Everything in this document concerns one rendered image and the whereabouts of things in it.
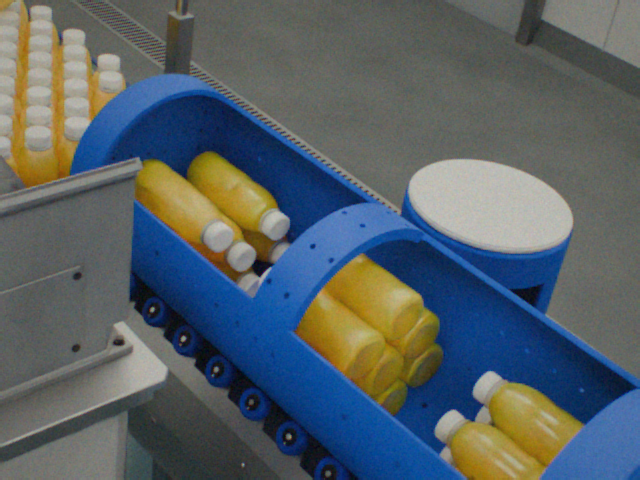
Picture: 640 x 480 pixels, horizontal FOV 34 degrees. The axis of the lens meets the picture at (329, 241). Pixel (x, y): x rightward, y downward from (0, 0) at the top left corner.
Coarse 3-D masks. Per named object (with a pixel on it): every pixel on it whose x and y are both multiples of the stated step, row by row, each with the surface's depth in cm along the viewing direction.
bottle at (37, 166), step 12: (24, 144) 162; (24, 156) 161; (36, 156) 161; (48, 156) 162; (24, 168) 162; (36, 168) 162; (48, 168) 162; (24, 180) 163; (36, 180) 162; (48, 180) 163
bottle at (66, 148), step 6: (66, 138) 165; (72, 138) 165; (78, 138) 166; (60, 144) 166; (66, 144) 166; (72, 144) 165; (60, 150) 166; (66, 150) 166; (72, 150) 165; (60, 156) 166; (66, 156) 166; (72, 156) 166; (60, 162) 167; (66, 162) 166; (60, 168) 167; (66, 168) 167; (60, 174) 168; (66, 174) 167
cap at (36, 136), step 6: (36, 126) 163; (30, 132) 161; (36, 132) 161; (42, 132) 161; (48, 132) 162; (30, 138) 160; (36, 138) 160; (42, 138) 160; (48, 138) 161; (30, 144) 161; (36, 144) 160; (42, 144) 161; (48, 144) 162
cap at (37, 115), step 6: (30, 108) 167; (36, 108) 167; (42, 108) 168; (48, 108) 168; (30, 114) 165; (36, 114) 166; (42, 114) 166; (48, 114) 166; (30, 120) 166; (36, 120) 166; (42, 120) 166; (48, 120) 167
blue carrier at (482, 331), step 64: (128, 128) 143; (192, 128) 159; (256, 128) 154; (320, 192) 151; (192, 256) 131; (320, 256) 122; (384, 256) 145; (448, 256) 128; (192, 320) 136; (256, 320) 124; (448, 320) 139; (512, 320) 129; (256, 384) 131; (320, 384) 117; (448, 384) 138; (576, 384) 126; (384, 448) 112; (576, 448) 101
